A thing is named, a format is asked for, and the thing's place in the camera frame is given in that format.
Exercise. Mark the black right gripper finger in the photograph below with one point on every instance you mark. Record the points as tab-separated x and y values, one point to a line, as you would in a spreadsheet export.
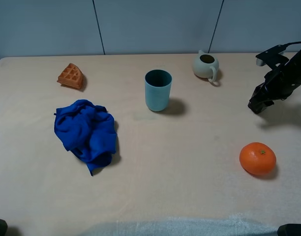
289	230

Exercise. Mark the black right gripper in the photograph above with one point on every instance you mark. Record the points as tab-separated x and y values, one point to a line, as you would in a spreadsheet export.
279	84

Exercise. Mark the black red small box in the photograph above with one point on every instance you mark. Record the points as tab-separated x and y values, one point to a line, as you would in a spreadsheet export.
259	107

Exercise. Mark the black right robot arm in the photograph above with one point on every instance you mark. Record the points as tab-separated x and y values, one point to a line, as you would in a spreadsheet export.
293	114

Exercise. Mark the orange mandarin fruit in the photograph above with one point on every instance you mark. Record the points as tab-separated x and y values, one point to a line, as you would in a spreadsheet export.
257	159

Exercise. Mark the cream ceramic teapot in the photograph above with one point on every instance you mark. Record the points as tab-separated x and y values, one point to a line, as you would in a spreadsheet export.
205	66

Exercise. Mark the light blue cup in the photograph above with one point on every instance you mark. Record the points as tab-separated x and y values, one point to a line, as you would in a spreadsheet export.
157	89

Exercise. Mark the crumpled blue cloth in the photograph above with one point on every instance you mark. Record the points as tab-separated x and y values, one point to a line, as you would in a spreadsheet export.
88	131

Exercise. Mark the orange waffle piece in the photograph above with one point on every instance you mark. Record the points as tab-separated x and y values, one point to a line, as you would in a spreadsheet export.
71	77

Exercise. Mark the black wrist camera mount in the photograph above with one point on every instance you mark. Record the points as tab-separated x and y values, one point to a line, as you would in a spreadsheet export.
272	57

